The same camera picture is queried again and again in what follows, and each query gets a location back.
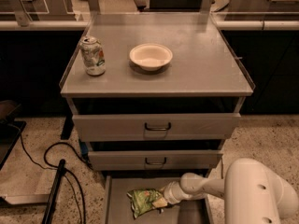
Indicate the green jalapeno chip bag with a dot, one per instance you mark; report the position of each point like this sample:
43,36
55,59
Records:
142,199

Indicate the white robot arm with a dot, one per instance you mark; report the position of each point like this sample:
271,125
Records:
252,193

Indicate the bottom open grey drawer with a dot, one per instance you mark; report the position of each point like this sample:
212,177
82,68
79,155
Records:
117,208

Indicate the middle grey drawer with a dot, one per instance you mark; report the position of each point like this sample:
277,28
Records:
154,160

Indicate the top grey drawer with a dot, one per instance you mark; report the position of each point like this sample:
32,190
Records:
146,127

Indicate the grey drawer cabinet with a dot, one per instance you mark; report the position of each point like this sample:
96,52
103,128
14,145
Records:
203,77

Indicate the black bar on floor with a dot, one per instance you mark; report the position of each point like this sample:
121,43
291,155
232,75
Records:
50,208

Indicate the crushed soda can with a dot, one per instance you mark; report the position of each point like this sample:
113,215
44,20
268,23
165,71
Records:
92,55

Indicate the dark equipment at left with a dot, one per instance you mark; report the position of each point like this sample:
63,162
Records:
10,128

